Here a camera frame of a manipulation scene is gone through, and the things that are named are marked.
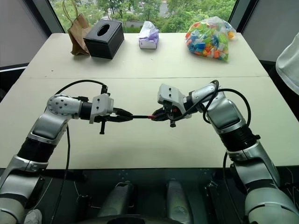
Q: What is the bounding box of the black tissue box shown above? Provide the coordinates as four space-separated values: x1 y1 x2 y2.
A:
83 19 125 60

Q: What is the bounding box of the brown paper bag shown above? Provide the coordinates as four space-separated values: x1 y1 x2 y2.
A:
62 0 91 57

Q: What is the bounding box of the purple white tissue pack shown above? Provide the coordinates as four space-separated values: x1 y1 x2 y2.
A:
138 21 160 50

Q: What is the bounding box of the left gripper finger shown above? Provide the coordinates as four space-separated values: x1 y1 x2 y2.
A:
106 115 134 123
113 107 134 117

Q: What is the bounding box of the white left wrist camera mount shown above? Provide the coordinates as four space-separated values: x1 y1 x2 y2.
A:
88 94 115 124

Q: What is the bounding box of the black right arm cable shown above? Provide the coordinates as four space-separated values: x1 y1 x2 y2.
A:
174 80 252 189

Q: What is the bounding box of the plastic bag of colourful blocks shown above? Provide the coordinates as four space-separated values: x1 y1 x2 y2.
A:
185 16 238 63

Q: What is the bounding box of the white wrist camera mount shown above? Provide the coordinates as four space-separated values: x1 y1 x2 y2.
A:
88 94 115 124
157 83 187 115

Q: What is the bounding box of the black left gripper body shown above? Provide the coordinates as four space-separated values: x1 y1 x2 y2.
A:
94 113 118 135

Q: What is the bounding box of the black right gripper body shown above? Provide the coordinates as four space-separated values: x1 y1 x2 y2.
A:
163 100 185 128

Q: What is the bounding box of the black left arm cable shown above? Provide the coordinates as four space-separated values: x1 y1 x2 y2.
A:
50 79 111 218

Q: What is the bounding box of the white shoe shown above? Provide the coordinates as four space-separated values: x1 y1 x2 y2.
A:
24 209 43 224

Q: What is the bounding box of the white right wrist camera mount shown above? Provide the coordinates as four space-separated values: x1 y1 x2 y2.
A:
157 83 187 115

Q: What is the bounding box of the person in white shirt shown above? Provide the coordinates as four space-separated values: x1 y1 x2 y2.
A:
275 31 299 95

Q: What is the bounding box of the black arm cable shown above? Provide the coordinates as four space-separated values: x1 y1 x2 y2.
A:
50 79 111 218
174 80 252 189

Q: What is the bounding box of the dark grey rounded shape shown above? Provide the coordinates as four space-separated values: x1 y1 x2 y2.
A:
97 180 135 218

